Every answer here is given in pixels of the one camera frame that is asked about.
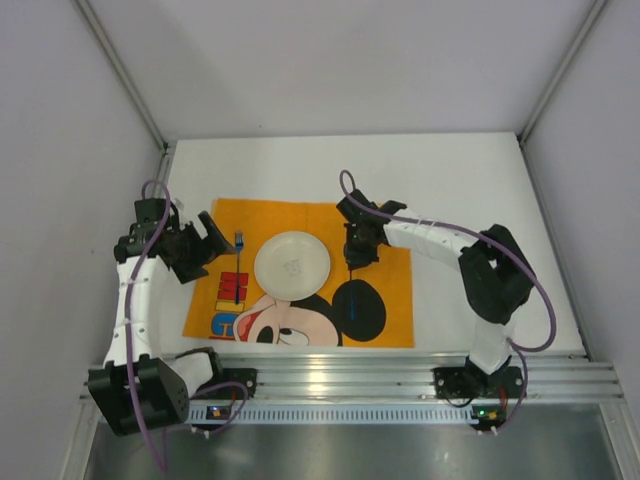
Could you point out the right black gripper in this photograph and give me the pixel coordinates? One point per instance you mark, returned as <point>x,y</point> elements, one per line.
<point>360,248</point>

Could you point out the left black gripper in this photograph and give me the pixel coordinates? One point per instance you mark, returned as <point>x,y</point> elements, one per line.
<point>195,246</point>

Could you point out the blue metallic fork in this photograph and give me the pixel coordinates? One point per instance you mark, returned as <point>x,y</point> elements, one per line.
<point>239,246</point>

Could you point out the blue metallic spoon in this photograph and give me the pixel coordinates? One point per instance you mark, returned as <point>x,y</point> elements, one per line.
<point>352,310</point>

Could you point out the orange Mickey Mouse placemat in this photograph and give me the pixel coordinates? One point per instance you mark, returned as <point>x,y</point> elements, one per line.
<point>383,290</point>

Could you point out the white round plate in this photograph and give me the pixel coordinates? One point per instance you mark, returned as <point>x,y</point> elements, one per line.
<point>292,266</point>

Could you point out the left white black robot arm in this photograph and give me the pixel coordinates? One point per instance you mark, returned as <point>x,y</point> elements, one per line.
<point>136,389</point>

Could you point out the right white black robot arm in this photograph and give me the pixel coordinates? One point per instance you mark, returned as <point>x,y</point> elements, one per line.
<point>490,265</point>

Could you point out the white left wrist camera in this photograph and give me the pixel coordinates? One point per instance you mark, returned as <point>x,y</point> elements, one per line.
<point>180,210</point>

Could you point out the left aluminium frame post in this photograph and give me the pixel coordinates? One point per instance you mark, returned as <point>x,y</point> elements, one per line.
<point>89,16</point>

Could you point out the aluminium frame post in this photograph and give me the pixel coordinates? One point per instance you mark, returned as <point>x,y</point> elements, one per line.
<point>562,69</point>
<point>89,16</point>

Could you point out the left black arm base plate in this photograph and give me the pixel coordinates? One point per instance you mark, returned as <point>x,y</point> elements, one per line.
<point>231,383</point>

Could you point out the aluminium mounting rail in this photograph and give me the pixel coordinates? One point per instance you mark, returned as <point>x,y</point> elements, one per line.
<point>407,377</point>

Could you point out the perforated grey cable duct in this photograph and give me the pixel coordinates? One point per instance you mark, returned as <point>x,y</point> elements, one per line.
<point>348,414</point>

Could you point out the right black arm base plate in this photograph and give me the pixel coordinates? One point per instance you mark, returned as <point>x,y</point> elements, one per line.
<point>459,383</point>

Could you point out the right aluminium frame post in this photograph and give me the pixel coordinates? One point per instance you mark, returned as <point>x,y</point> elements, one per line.
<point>562,69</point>

